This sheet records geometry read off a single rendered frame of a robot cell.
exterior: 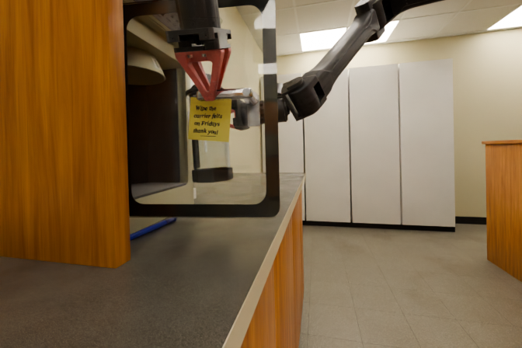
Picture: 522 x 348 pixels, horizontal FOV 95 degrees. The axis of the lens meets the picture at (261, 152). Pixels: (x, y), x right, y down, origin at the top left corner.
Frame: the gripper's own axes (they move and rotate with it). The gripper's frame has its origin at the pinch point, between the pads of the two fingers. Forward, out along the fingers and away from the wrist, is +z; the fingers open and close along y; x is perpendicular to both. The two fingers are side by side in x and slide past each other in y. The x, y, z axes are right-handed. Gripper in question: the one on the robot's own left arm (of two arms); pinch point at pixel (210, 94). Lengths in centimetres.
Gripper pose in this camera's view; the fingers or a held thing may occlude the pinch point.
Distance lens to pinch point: 40.5
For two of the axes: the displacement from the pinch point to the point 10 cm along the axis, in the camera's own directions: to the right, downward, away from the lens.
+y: -1.2, 4.2, -9.0
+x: 9.9, -0.1, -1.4
